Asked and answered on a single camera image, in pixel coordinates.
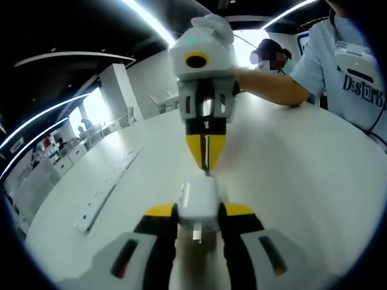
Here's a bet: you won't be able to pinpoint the white chest device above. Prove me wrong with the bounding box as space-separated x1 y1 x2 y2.
334 40 383 91

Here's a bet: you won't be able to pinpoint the person in light-blue shirt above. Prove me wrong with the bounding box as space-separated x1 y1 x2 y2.
288 11 387 134

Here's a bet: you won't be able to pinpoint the white shelf with boxes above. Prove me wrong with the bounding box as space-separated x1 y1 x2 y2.
30 134 66 166

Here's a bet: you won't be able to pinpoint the blue framed wall panel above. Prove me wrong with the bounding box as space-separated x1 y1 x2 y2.
296 31 312 57

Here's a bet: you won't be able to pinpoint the white square pillar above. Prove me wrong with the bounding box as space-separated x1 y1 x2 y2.
99 62 146 121

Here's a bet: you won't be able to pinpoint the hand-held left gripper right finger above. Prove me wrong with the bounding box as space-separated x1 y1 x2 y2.
218 201 326 290

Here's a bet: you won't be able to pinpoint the white power strip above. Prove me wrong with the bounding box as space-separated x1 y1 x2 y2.
73 145 145 234

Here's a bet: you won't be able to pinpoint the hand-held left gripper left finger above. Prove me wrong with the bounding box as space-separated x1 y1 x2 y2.
56 202 179 290

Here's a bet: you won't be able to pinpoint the white charger adapter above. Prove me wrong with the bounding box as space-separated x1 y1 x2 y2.
177 177 219 244

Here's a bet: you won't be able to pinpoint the black thin cable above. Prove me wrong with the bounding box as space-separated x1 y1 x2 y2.
364 99 387 135

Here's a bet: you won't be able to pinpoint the long ceiling light strip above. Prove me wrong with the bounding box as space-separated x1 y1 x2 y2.
0 92 91 150
120 0 177 43
0 117 70 182
261 0 326 30

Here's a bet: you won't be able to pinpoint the white low cabinets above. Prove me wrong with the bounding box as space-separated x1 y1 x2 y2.
48 137 91 178

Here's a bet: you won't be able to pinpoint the white curved ceiling trim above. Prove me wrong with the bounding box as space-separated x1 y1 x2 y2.
13 51 137 69

